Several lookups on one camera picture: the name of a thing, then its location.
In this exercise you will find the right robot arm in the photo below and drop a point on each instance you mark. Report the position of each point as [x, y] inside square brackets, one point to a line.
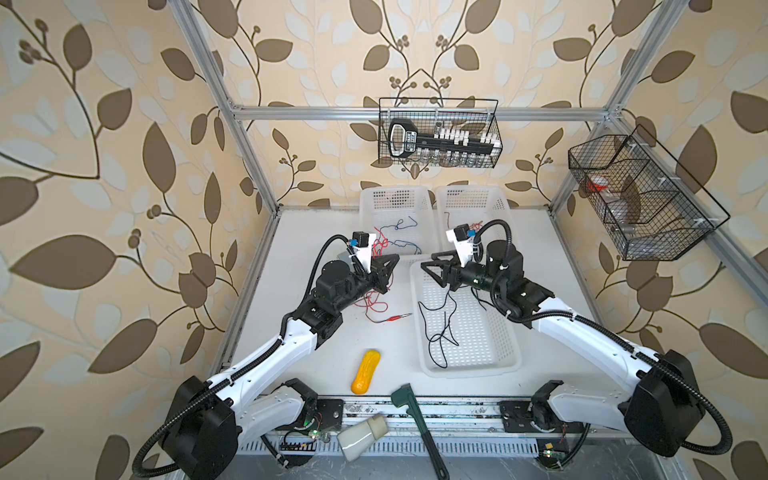
[656, 400]

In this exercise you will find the black wire basket wall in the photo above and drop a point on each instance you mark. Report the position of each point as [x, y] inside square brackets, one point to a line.
[655, 208]
[473, 114]

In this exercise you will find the green handled wrench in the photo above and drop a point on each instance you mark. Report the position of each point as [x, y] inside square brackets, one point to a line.
[404, 396]

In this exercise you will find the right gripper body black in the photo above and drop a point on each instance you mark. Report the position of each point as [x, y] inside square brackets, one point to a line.
[474, 275]

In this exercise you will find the white basket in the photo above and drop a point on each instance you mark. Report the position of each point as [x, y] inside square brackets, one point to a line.
[403, 218]
[472, 205]
[458, 333]

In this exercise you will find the red object in wire basket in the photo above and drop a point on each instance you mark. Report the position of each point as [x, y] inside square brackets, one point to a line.
[596, 183]

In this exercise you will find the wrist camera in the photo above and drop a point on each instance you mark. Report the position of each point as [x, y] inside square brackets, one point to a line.
[463, 239]
[362, 248]

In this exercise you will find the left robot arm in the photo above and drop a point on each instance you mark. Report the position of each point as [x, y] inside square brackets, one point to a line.
[208, 420]

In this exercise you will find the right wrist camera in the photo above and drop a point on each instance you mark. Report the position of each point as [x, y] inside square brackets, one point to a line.
[463, 239]

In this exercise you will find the black wire basket right wall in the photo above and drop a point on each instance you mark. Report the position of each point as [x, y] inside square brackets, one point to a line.
[655, 208]

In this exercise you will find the white plastic bottle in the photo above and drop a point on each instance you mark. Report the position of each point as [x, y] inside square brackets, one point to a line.
[356, 440]

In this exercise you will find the black wire basket back wall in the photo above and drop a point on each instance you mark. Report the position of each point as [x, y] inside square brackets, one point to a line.
[473, 114]

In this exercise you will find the white basket front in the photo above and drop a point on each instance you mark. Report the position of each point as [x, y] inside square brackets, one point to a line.
[458, 333]

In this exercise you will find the white basket back left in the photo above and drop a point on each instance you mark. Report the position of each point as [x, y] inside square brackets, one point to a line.
[403, 218]

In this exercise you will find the aluminium frame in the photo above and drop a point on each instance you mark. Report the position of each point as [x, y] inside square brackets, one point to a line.
[300, 82]

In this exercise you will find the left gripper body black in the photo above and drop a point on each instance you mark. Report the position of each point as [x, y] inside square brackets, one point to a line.
[357, 284]

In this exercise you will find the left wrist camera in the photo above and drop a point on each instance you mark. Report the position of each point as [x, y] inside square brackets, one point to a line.
[362, 248]

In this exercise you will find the black socket holder tool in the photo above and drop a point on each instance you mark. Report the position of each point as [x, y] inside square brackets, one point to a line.
[403, 139]

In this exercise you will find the yellow plastic corn toy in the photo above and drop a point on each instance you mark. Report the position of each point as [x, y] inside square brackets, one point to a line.
[365, 373]

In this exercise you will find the white basket back right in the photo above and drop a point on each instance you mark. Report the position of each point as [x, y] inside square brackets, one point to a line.
[472, 205]

